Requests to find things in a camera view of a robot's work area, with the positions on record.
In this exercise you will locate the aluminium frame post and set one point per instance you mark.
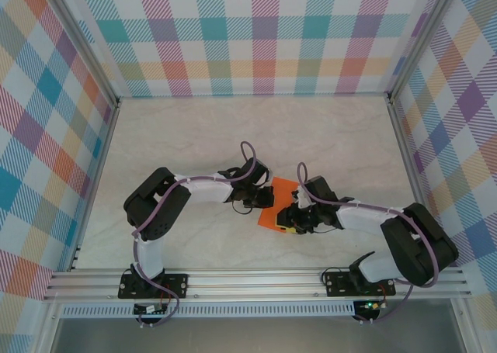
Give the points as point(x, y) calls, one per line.
point(421, 39)
point(81, 42)

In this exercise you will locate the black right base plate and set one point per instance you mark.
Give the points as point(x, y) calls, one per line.
point(332, 289)

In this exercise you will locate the thin aluminium table rail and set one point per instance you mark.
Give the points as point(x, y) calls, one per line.
point(252, 95)

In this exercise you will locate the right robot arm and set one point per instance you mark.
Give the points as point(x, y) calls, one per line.
point(407, 252)

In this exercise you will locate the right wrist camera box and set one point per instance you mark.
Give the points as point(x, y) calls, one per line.
point(301, 198)

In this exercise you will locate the orange square paper sheet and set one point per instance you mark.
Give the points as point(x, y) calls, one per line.
point(281, 192)

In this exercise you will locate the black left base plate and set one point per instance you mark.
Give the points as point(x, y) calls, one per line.
point(180, 287)

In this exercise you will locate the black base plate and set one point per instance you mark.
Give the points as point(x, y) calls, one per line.
point(332, 289)
point(180, 287)

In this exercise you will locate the wide aluminium mounting rail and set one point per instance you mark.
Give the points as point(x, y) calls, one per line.
point(252, 285)

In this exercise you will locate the aluminium table side rail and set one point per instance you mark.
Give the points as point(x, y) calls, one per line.
point(100, 163)
point(408, 163)

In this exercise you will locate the grey metal panel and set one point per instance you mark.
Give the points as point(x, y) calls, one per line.
point(252, 337)

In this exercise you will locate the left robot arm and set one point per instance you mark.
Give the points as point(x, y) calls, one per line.
point(155, 213)

